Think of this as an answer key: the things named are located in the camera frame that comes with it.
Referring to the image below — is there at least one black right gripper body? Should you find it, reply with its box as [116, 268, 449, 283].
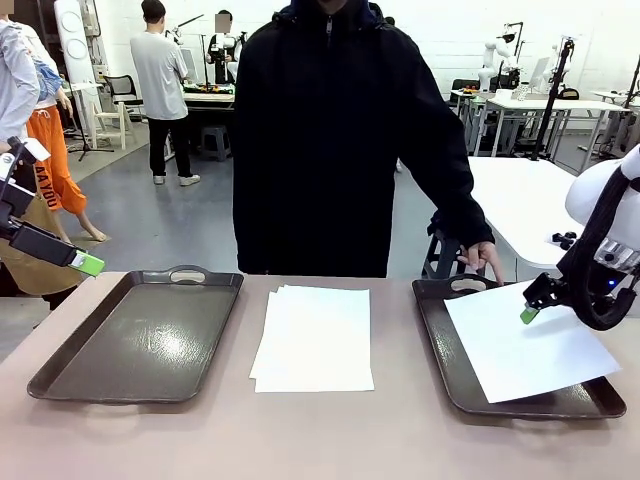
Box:
[547, 278, 577, 310]

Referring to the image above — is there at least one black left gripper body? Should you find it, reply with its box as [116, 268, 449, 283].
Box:
[0, 182, 35, 239]

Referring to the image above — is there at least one white A4 paper sheet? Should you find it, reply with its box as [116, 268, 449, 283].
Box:
[443, 279, 623, 405]

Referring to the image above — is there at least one stack of white A4 sheets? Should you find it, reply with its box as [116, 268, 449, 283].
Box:
[248, 284, 376, 394]

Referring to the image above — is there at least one person's left hand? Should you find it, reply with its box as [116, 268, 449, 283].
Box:
[457, 241, 505, 287]

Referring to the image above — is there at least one brown plastic serving tray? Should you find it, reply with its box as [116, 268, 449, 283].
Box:
[27, 264, 245, 406]
[411, 273, 628, 421]

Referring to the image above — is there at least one black bag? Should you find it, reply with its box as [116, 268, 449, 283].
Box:
[426, 209, 451, 239]

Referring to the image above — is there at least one mannequin in brown apron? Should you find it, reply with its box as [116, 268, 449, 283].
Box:
[0, 0, 85, 311]

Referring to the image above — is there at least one white wooden chair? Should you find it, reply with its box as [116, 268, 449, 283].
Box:
[91, 102, 135, 151]

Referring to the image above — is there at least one black office chair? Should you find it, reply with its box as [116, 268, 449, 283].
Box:
[102, 74, 145, 121]

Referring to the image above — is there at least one white standing air conditioner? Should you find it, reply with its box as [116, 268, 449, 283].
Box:
[53, 0, 100, 86]

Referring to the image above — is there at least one long white lab table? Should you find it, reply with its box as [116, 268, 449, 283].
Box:
[469, 94, 632, 161]

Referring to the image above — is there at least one grey plastic stool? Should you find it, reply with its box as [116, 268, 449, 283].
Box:
[199, 125, 233, 162]

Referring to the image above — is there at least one man in grey t-shirt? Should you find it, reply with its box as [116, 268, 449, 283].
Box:
[128, 0, 202, 187]

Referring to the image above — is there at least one background work table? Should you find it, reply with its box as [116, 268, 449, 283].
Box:
[180, 82, 237, 151]

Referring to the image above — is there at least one black background chair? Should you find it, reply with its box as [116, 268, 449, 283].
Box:
[449, 78, 476, 120]

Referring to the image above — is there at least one white computer monitor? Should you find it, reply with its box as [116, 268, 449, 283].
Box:
[528, 56, 551, 95]

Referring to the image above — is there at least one person in black jacket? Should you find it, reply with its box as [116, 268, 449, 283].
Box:
[232, 0, 496, 279]

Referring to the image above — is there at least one background person in black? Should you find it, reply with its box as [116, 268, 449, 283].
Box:
[205, 9, 245, 86]

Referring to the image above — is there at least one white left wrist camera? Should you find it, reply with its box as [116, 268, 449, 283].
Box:
[18, 137, 52, 165]

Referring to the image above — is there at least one black right arm cable sleeve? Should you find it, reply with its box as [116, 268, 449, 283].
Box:
[555, 159, 640, 332]

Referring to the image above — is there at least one black camera pole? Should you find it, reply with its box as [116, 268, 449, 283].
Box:
[529, 37, 577, 162]

